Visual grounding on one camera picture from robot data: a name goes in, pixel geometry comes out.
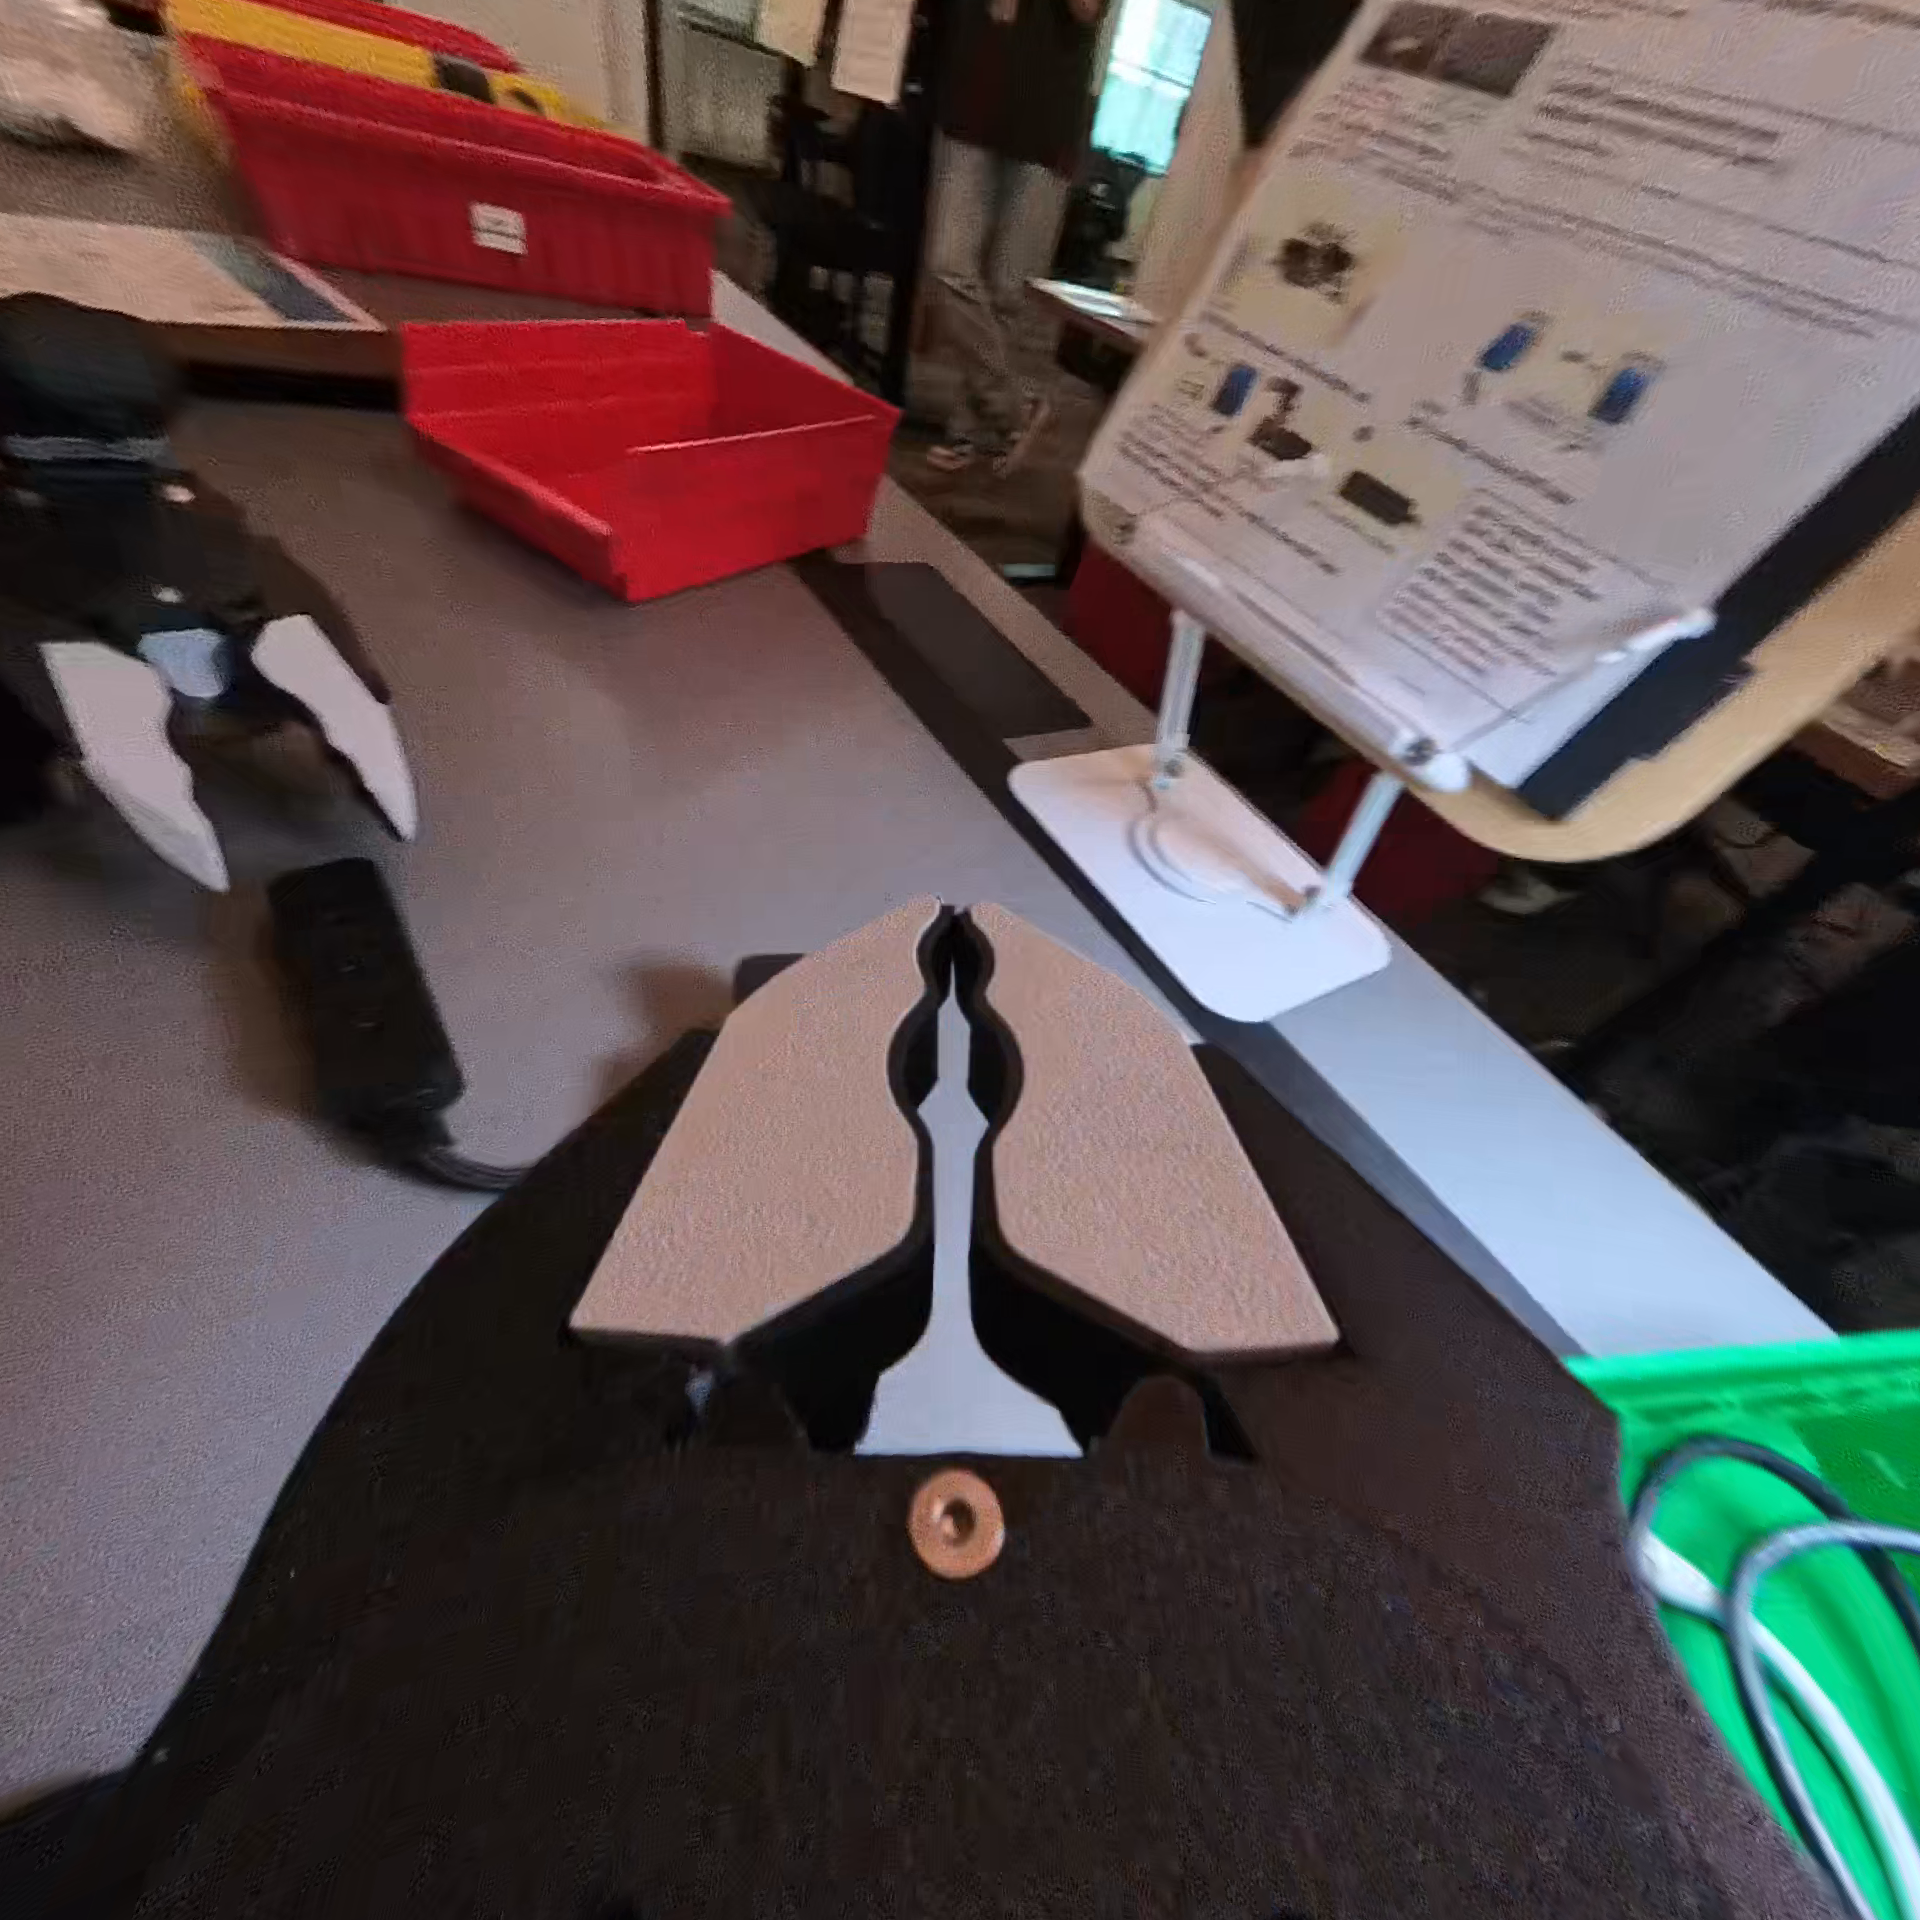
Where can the white document stand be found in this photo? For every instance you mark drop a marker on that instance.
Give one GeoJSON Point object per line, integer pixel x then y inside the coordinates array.
{"type": "Point", "coordinates": [1201, 870]}

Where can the yellow plastic bin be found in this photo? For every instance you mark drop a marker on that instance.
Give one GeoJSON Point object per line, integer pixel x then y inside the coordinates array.
{"type": "Point", "coordinates": [301, 23]}

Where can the green plastic bin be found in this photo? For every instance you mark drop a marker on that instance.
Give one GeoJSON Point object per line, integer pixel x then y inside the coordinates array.
{"type": "Point", "coordinates": [1801, 1410]}

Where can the red plastic bin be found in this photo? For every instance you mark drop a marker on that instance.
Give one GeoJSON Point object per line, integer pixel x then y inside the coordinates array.
{"type": "Point", "coordinates": [451, 195]}
{"type": "Point", "coordinates": [661, 451]}

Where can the hanging paper note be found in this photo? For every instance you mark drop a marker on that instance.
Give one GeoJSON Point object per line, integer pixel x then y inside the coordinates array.
{"type": "Point", "coordinates": [875, 44]}
{"type": "Point", "coordinates": [787, 23]}

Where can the flat printed packet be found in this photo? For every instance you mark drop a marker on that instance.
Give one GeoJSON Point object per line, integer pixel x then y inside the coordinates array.
{"type": "Point", "coordinates": [196, 271]}

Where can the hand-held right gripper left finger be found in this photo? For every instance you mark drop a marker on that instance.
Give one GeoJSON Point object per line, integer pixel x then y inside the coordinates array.
{"type": "Point", "coordinates": [750, 1170]}

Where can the black power strip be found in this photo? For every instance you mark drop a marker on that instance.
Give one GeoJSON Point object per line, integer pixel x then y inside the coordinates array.
{"type": "Point", "coordinates": [359, 974]}

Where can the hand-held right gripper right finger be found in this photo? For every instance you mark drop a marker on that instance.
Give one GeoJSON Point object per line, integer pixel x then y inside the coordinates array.
{"type": "Point", "coordinates": [1142, 1185]}

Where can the clear plastic bag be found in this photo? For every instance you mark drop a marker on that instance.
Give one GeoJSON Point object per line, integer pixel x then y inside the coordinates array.
{"type": "Point", "coordinates": [60, 76]}

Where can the red tote bag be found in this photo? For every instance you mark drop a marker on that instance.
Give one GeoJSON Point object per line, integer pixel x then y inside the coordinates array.
{"type": "Point", "coordinates": [1118, 615]}
{"type": "Point", "coordinates": [1411, 856]}

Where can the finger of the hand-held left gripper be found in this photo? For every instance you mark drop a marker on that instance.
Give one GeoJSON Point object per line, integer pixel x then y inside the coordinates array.
{"type": "Point", "coordinates": [340, 704]}
{"type": "Point", "coordinates": [135, 751]}

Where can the printed instruction sheet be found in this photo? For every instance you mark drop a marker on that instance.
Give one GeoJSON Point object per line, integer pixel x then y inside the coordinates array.
{"type": "Point", "coordinates": [1501, 299]}

